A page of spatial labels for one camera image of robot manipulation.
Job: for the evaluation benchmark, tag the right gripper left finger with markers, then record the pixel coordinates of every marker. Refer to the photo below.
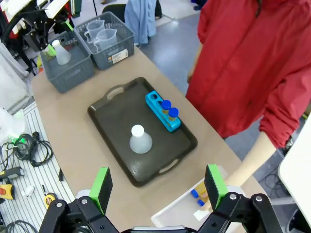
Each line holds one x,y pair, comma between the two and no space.
98,191

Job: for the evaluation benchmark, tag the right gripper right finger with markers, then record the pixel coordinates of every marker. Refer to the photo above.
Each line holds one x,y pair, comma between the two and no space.
216,189

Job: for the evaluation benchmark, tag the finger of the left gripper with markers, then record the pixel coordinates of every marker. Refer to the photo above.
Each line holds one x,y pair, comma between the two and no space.
68,25
50,50

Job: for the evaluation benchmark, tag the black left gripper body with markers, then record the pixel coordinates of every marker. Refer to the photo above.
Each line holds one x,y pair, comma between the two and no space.
39,20

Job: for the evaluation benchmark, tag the translucent white conical flask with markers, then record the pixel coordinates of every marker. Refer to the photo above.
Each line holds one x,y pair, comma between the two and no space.
141,143
62,56

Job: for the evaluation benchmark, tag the blue capped sample tube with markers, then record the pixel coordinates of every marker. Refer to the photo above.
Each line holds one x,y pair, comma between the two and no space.
200,203
194,193
173,112
166,104

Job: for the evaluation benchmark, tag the person's left forearm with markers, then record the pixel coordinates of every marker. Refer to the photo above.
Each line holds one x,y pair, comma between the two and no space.
255,157

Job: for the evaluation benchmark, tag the person's right forearm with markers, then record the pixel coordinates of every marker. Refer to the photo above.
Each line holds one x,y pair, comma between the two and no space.
198,55

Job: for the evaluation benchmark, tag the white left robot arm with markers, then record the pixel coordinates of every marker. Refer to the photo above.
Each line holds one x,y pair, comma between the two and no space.
17,6

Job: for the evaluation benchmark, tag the person's right hand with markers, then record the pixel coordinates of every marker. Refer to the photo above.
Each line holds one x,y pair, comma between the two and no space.
190,75

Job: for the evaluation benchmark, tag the clear plastic measuring cup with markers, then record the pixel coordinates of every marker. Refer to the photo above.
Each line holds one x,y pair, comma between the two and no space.
106,40
95,27

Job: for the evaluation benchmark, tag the small white paper piece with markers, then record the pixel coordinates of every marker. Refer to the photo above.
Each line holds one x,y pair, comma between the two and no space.
201,215

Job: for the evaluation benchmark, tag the grey plastic basket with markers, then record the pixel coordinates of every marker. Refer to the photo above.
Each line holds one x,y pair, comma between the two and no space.
128,36
73,78

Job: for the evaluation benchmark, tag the white plastic bin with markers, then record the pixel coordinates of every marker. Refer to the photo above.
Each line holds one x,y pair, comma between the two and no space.
179,208

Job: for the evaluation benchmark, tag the small white plastic part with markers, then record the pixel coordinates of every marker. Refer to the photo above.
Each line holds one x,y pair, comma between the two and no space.
28,191

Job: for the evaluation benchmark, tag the light blue shirt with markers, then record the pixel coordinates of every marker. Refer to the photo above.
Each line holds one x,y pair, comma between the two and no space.
141,21

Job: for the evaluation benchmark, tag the dark brown plastic tray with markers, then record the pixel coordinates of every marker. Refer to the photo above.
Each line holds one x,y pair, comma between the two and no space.
116,121

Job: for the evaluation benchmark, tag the blue test tube rack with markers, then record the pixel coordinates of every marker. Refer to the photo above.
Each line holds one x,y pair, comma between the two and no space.
170,125

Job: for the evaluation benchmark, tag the white table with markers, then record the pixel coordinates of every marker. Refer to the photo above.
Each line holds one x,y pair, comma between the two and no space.
297,170

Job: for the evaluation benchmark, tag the white plastic bag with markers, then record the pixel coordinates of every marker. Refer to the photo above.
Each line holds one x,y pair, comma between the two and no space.
9,123

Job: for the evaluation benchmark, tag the grey and yellow power tool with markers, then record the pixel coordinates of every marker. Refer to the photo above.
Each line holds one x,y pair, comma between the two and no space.
11,172

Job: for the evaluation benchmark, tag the person in red jacket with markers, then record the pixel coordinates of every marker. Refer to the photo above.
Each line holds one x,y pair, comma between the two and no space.
255,60

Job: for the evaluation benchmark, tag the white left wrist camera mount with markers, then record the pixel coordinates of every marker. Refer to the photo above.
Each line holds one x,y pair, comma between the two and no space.
58,7

